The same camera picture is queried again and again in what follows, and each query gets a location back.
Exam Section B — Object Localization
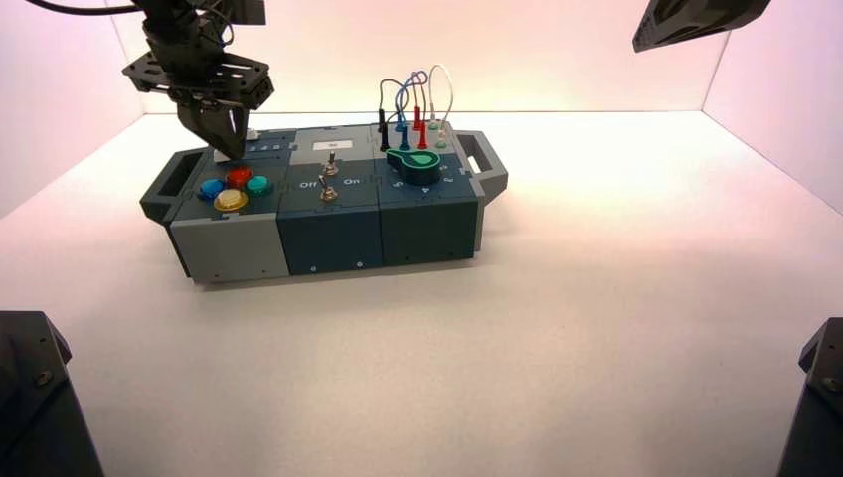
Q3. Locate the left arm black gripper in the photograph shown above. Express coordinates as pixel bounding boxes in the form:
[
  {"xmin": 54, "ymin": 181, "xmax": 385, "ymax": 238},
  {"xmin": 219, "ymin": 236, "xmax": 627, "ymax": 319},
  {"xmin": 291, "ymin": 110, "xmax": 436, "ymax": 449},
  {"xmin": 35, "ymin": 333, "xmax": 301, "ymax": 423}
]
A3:
[{"xmin": 121, "ymin": 51, "xmax": 276, "ymax": 161}]

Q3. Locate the blue grey modular task box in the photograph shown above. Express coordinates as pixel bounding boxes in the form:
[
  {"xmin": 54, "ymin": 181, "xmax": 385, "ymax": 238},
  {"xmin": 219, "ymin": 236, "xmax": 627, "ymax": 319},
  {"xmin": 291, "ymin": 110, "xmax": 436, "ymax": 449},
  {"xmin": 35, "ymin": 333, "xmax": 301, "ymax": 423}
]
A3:
[{"xmin": 139, "ymin": 121, "xmax": 510, "ymax": 285}]

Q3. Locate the yellow push button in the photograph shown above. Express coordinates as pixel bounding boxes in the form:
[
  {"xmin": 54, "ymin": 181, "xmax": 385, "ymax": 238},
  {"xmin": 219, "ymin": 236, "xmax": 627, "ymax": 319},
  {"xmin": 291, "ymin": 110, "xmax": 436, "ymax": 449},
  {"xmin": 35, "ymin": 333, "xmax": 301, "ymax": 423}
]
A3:
[{"xmin": 212, "ymin": 189, "xmax": 251, "ymax": 214}]

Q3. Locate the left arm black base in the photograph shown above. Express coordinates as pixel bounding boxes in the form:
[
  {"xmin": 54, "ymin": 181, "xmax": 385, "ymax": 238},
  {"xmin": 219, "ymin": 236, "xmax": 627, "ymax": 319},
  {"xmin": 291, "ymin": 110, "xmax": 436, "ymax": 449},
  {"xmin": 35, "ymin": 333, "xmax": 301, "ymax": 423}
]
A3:
[{"xmin": 0, "ymin": 310, "xmax": 106, "ymax": 477}]

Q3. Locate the red jumper cable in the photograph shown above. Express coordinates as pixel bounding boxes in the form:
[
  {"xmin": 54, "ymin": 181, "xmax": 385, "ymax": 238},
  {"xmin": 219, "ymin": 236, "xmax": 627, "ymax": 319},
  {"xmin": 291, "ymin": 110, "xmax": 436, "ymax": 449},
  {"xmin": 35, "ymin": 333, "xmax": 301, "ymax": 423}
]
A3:
[{"xmin": 409, "ymin": 79, "xmax": 430, "ymax": 151}]

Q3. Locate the green rotary selector knob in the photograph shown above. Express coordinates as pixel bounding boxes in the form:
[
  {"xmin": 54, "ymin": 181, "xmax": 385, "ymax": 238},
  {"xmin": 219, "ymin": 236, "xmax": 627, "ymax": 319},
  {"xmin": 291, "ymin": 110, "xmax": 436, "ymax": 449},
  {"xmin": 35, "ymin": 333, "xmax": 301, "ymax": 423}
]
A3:
[{"xmin": 385, "ymin": 147, "xmax": 442, "ymax": 186}]

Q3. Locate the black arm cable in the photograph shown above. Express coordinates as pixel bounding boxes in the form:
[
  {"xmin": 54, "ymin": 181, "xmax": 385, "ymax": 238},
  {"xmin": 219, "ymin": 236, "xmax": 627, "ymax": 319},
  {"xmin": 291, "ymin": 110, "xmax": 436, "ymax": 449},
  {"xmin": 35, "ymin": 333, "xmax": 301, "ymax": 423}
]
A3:
[{"xmin": 25, "ymin": 0, "xmax": 145, "ymax": 17}]

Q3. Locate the black jumper cable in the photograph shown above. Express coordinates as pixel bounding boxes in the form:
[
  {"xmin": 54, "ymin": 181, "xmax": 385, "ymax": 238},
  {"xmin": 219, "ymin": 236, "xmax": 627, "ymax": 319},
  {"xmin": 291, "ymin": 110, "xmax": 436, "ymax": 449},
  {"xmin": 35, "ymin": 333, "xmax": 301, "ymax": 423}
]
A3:
[{"xmin": 378, "ymin": 79, "xmax": 407, "ymax": 153}]

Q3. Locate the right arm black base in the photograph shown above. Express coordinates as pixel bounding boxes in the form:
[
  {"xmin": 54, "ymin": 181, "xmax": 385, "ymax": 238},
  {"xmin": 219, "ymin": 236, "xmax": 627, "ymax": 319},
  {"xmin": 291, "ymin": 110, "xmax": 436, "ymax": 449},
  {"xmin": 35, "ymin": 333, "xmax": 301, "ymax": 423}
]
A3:
[{"xmin": 776, "ymin": 317, "xmax": 843, "ymax": 477}]

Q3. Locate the blue jumper cable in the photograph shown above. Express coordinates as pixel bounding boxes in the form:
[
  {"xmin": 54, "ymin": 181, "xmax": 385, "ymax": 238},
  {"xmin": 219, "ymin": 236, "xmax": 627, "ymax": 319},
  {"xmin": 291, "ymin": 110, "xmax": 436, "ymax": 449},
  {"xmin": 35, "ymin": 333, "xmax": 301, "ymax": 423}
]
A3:
[{"xmin": 393, "ymin": 71, "xmax": 429, "ymax": 152}]

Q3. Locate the white jumper cable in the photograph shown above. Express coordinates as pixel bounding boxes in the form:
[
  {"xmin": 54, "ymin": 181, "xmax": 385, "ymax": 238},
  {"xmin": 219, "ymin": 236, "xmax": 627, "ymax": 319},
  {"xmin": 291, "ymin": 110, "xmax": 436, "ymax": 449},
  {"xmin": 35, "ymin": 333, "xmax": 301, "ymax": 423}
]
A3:
[{"xmin": 427, "ymin": 64, "xmax": 456, "ymax": 150}]

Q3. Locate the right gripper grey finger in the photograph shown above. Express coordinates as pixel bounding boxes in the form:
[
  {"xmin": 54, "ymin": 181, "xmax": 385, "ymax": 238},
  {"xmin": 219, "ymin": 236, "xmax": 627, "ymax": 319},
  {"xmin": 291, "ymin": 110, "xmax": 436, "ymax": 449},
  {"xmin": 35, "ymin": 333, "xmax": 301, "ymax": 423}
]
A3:
[{"xmin": 631, "ymin": 0, "xmax": 773, "ymax": 55}]

